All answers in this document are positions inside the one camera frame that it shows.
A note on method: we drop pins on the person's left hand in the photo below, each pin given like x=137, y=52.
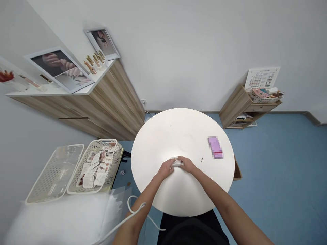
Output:
x=167, y=168

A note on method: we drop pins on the person's right hand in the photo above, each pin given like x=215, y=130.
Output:
x=186, y=164

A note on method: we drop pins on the person's right fingers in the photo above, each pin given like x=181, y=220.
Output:
x=182, y=162

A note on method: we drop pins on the person's left fingers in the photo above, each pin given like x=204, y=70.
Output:
x=174, y=162

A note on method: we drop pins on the white tissue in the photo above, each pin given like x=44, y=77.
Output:
x=175, y=161

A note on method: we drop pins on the round white table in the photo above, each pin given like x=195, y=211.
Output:
x=182, y=160

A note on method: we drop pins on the pink rectangular box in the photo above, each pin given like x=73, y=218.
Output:
x=215, y=147

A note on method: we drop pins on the person's body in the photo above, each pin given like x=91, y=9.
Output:
x=191, y=228

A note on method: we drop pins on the white basket of nail packets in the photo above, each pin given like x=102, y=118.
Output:
x=94, y=167

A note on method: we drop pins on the small wooden shelf unit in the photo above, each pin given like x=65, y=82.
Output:
x=246, y=109

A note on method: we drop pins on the white basket with supplies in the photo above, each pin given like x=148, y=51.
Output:
x=264, y=95

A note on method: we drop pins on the wooden cabinet with white top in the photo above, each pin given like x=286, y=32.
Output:
x=84, y=102

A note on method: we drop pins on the white nail chart board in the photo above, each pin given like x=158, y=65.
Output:
x=261, y=77

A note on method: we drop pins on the empty white perforated basket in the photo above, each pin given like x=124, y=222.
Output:
x=55, y=173

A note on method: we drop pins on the row of nail display stands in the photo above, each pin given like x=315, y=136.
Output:
x=95, y=61

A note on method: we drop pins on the small framed nail photo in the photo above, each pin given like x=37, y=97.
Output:
x=102, y=42

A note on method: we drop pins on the large framed nail photo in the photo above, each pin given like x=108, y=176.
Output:
x=60, y=67

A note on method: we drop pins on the white vase with red feathers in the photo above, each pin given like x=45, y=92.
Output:
x=10, y=79

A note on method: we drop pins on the white wall socket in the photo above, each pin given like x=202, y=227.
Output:
x=144, y=101

